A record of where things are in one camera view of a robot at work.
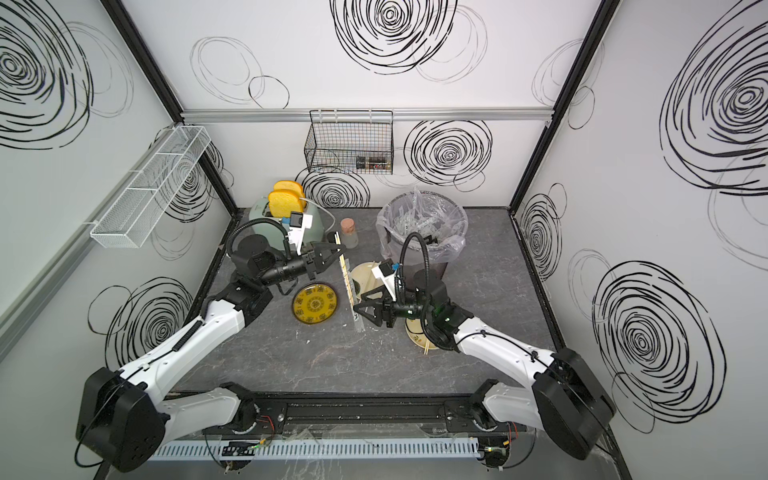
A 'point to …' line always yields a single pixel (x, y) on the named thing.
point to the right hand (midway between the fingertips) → (359, 306)
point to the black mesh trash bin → (441, 217)
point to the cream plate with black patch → (363, 280)
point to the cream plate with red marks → (414, 328)
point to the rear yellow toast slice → (289, 185)
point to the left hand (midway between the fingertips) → (344, 251)
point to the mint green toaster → (261, 210)
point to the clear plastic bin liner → (381, 234)
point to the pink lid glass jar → (348, 235)
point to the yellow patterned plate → (315, 303)
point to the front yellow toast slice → (283, 203)
